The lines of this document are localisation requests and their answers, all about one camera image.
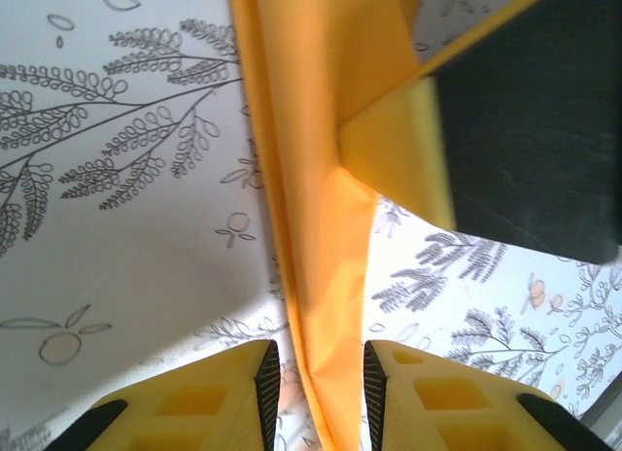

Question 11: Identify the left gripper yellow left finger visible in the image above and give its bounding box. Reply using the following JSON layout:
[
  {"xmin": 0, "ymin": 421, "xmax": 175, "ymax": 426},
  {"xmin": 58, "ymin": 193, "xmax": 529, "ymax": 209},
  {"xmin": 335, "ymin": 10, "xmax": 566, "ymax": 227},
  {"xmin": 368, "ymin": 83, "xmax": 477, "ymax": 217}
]
[{"xmin": 57, "ymin": 338, "xmax": 283, "ymax": 451}]

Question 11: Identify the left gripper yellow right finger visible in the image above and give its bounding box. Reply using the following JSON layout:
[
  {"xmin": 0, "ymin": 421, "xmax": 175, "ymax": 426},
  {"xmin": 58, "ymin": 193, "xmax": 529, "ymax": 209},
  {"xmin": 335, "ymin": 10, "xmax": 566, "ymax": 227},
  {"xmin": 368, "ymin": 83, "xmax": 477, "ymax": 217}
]
[{"xmin": 363, "ymin": 339, "xmax": 616, "ymax": 451}]

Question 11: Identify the orange paper sheet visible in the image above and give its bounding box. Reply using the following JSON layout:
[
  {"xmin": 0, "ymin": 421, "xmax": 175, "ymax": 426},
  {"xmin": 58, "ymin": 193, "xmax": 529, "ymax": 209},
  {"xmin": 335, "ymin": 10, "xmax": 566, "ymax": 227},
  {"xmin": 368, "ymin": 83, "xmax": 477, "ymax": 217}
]
[{"xmin": 226, "ymin": 0, "xmax": 425, "ymax": 451}]

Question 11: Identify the floral patterned table sheet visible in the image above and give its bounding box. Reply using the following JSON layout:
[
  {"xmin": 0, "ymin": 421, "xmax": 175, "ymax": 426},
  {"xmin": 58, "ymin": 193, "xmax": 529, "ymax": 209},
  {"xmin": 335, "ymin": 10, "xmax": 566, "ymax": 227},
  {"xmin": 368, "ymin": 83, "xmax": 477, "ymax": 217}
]
[{"xmin": 0, "ymin": 0, "xmax": 622, "ymax": 451}]

